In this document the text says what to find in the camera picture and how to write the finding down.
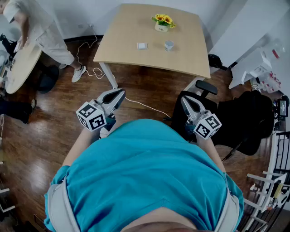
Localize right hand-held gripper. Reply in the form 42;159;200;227
180;95;222;140

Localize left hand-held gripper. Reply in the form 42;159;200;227
76;88;126;139

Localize person's left forearm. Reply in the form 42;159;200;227
61;128;102;167

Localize person's right forearm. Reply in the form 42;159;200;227
197;135;227;174

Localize black stool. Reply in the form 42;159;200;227
37;65;60;94

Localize light wooden table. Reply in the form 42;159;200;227
93;3;211;92

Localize person's teal shirt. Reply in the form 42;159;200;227
44;119;244;232

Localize small black monitor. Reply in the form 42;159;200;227
273;95;290;121

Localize potted yellow sunflowers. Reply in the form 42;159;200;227
151;14;177;33

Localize round wooden table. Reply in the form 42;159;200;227
4;40;44;95

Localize white metal rack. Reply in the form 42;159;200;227
237;130;290;232

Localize person's head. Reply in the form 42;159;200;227
120;205;205;232

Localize white cable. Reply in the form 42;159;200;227
75;24;107;80
124;97;172;119

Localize grey shoulder strap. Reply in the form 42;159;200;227
47;176;80;232
214;173;241;232

